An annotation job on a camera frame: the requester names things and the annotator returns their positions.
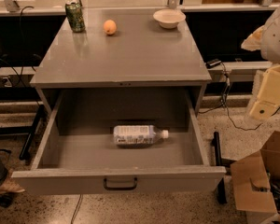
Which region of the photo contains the black table leg right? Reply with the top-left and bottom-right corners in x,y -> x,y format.
212,132 -> 227,204

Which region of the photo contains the black cable left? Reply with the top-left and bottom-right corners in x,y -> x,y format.
0,5 -> 43,107

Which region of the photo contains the orange fruit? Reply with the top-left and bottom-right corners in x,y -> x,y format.
103,20 -> 117,35

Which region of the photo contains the black power adapter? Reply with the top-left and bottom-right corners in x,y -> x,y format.
205,59 -> 221,69

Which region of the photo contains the cardboard box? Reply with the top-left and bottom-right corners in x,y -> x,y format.
231,132 -> 280,224

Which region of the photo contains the black table leg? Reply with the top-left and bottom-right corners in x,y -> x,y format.
19,105 -> 44,161
212,132 -> 227,204

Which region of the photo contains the black cable right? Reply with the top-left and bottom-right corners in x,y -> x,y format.
198,63 -> 263,132

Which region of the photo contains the person's shoe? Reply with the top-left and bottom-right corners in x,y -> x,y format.
0,172 -> 25,194

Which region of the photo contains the black drawer handle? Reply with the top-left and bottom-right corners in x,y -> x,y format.
103,177 -> 138,191

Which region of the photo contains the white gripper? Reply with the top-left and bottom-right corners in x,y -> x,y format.
241,6 -> 280,121

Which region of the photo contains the green soda can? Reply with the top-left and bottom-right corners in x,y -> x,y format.
65,0 -> 85,33

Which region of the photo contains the clear plastic water bottle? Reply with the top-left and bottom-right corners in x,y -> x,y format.
113,125 -> 169,147

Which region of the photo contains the grey cabinet counter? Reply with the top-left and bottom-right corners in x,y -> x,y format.
31,8 -> 211,110

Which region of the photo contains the grey open drawer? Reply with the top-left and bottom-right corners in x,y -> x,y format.
13,88 -> 225,195

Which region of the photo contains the black cable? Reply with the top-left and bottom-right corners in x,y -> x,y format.
198,63 -> 263,132
0,5 -> 43,107

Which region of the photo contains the white bowl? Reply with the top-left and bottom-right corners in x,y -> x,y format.
153,9 -> 186,29

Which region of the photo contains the black table leg left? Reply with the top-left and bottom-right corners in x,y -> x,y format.
19,105 -> 44,161

